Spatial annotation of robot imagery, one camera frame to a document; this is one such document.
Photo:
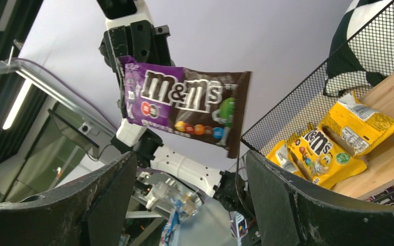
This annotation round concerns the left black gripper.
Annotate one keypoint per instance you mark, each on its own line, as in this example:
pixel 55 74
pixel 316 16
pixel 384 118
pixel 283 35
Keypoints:
pixel 141 40

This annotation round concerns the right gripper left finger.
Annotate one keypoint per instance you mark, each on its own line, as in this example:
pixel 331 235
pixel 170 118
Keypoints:
pixel 89 210

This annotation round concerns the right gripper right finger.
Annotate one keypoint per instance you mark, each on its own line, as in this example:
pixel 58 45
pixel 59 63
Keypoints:
pixel 293 211

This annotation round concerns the yellow peanut M&M bag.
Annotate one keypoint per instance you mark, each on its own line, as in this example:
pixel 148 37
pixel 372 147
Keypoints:
pixel 322 160

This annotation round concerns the purple M&M candy bag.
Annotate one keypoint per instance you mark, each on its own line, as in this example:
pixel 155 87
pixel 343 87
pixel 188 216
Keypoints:
pixel 204 106

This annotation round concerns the yellow candy bag back side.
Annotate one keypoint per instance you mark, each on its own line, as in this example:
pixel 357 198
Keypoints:
pixel 361 127

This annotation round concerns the yellow candy bag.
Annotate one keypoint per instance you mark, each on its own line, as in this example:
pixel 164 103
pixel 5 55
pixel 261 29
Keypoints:
pixel 280 156
pixel 361 127

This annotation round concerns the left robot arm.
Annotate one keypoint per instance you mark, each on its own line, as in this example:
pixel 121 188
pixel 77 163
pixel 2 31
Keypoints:
pixel 226 187

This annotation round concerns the yellow candy bag on shelf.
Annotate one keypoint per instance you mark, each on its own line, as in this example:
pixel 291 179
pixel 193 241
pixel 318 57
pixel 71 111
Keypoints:
pixel 280 156

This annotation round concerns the black white checkered pillow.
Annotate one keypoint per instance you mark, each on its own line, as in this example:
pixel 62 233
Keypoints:
pixel 362 48

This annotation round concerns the black wire shelf wooden top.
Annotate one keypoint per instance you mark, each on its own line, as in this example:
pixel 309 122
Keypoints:
pixel 300 111

